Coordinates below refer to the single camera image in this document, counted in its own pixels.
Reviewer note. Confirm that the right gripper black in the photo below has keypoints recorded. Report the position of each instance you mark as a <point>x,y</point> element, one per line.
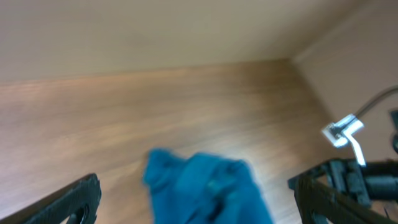
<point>375,181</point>

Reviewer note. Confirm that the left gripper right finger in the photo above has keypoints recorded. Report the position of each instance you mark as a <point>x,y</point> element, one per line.
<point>318,203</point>

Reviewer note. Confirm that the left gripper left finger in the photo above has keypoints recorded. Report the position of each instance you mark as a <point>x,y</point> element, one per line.
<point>75,203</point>

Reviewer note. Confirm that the blue polo shirt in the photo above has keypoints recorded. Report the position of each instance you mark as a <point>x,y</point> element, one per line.
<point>203,189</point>

